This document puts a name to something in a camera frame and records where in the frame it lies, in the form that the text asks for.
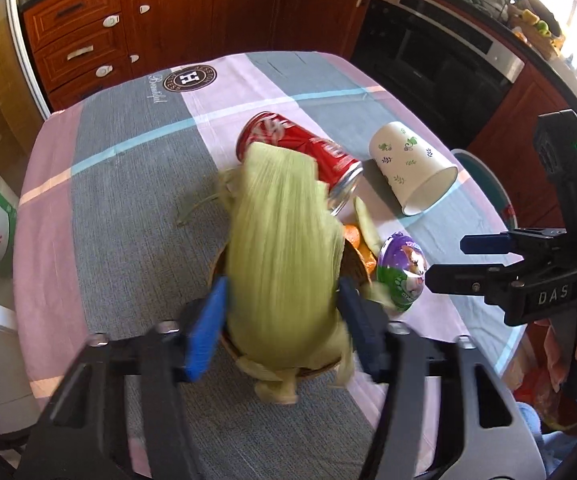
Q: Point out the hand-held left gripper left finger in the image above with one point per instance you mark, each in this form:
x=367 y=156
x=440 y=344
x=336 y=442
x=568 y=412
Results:
x=206 y=325

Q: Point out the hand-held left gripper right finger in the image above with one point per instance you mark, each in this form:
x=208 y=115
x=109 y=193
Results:
x=363 y=332

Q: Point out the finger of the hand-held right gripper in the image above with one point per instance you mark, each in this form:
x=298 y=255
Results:
x=468 y=277
x=483 y=244

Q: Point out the teal plastic bin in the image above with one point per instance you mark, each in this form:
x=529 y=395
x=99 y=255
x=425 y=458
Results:
x=488 y=180

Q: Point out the purple green toy egg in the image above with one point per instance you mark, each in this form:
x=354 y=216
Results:
x=401 y=270

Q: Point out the orange fruit pieces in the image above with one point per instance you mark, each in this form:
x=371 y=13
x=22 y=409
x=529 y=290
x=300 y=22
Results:
x=352 y=235

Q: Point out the green corn husk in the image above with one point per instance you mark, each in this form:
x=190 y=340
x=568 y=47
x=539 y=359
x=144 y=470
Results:
x=283 y=260

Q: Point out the small corn husk strip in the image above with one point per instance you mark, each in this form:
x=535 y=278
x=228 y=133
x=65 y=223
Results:
x=368 y=225

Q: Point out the white paper cup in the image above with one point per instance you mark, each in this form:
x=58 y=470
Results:
x=403 y=160

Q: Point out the red soda can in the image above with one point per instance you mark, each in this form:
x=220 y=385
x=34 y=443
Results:
x=288 y=135

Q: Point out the red plastic bag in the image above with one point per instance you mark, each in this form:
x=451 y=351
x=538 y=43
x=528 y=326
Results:
x=548 y=375

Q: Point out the checked pink grey tablecloth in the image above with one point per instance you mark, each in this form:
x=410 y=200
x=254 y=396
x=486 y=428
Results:
x=118 y=185

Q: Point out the light blue cloth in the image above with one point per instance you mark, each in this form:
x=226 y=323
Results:
x=553 y=440

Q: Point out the built-in black oven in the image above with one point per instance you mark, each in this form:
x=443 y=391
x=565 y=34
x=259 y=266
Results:
x=433 y=60

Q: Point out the woven fruit basket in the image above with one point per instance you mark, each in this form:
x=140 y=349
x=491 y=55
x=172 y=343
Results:
x=538 y=25

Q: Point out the brown wooden kitchen cabinets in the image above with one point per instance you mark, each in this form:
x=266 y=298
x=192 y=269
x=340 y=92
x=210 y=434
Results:
x=178 y=10

